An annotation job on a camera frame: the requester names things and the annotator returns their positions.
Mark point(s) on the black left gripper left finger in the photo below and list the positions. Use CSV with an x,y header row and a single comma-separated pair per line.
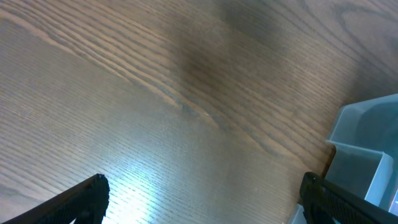
x,y
84,203

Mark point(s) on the clear plastic storage bin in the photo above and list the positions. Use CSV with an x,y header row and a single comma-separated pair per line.
x,y
365,162

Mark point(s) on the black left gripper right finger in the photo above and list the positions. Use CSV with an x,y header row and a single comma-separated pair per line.
x,y
326,203

